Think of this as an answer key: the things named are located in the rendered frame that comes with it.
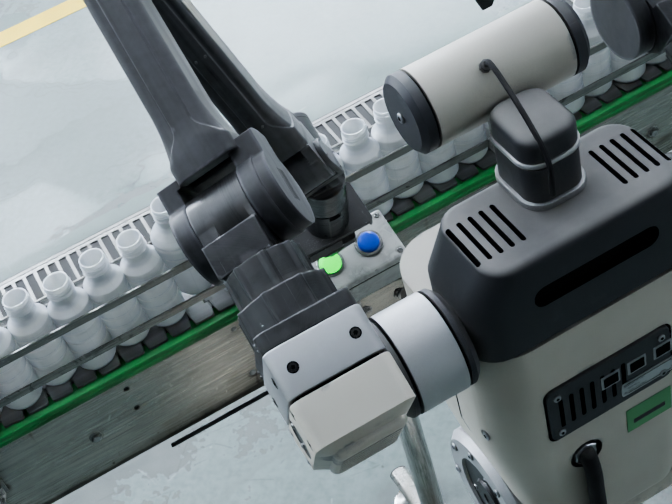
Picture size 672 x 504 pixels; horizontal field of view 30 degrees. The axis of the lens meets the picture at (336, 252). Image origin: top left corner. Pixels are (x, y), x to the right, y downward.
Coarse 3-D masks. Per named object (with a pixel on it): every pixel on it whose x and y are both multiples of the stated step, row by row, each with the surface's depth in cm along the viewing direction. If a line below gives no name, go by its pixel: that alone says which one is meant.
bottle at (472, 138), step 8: (480, 128) 189; (464, 136) 188; (472, 136) 189; (480, 136) 190; (456, 144) 190; (464, 144) 190; (472, 144) 190; (456, 152) 191; (480, 152) 191; (464, 160) 192; (472, 160) 192
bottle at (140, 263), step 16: (128, 240) 175; (144, 240) 174; (128, 256) 173; (144, 256) 174; (128, 272) 175; (144, 272) 174; (160, 272) 176; (160, 288) 177; (176, 288) 181; (144, 304) 179; (160, 304) 179; (176, 304) 181; (176, 320) 182
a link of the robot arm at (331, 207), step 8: (344, 176) 150; (328, 184) 148; (336, 184) 149; (344, 184) 149; (320, 192) 148; (328, 192) 149; (336, 192) 149; (344, 192) 151; (312, 200) 149; (320, 200) 148; (328, 200) 149; (336, 200) 150; (344, 200) 152; (312, 208) 151; (320, 208) 150; (328, 208) 150; (336, 208) 151; (320, 216) 152; (328, 216) 152
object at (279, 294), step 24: (288, 240) 103; (264, 264) 102; (288, 264) 102; (240, 288) 103; (264, 288) 101; (288, 288) 100; (312, 288) 101; (240, 312) 102; (264, 312) 100; (288, 312) 100; (312, 312) 98; (336, 312) 98; (264, 336) 97; (288, 336) 97
